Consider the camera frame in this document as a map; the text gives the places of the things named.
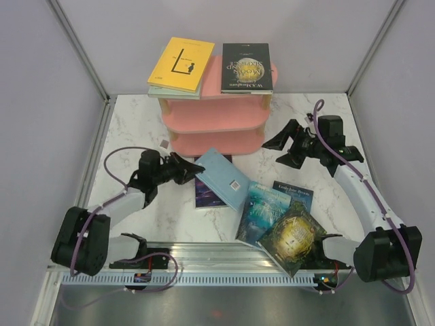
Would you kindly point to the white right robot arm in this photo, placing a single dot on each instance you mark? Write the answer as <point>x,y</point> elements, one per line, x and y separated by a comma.
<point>390,249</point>

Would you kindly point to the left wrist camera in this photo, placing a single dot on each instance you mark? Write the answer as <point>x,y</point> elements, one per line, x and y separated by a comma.
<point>164,144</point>

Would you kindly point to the green gold fantasy book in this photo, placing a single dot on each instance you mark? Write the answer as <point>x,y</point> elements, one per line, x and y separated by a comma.
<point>291,238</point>

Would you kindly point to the dark Emily Bronte book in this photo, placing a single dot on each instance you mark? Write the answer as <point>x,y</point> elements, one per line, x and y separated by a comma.
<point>301,197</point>

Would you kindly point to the white slotted cable duct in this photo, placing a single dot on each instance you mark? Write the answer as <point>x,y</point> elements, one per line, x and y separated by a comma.
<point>159,279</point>

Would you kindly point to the aluminium frame rail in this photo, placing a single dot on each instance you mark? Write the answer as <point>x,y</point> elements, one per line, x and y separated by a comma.
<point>204,258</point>

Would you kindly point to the dark Moon and Sixpence book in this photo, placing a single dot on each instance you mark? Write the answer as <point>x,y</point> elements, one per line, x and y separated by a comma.
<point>246,69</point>

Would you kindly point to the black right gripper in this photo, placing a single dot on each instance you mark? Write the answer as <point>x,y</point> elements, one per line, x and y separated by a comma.
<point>291,129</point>

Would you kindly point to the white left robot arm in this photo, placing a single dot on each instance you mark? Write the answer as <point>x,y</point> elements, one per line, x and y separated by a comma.
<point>95,223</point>

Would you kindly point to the light blue book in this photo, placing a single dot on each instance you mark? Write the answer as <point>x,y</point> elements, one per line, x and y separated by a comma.
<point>223,178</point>

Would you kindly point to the pink three-tier shelf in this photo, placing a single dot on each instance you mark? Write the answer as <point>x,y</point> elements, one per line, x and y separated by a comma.
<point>232,123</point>

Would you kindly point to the pale green Great Gatsby book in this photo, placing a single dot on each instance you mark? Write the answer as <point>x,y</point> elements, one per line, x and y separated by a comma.
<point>172,94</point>

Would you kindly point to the purple Robinson Crusoe book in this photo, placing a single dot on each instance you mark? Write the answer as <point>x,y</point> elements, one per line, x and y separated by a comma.
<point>204,197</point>

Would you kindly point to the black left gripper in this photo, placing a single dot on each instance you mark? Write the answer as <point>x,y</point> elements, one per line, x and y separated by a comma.
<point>185,169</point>

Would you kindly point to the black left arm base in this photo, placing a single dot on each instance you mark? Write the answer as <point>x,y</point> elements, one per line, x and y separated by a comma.
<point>130,250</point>

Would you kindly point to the yellow Little Prince book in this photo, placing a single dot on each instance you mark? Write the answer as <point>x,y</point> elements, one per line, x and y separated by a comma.
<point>181,64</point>

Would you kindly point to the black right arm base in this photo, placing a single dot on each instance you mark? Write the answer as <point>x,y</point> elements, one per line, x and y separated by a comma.
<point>326,268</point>

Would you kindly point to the blue 20000 Leagues book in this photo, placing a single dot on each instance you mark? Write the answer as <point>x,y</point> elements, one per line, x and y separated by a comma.
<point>263,207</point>

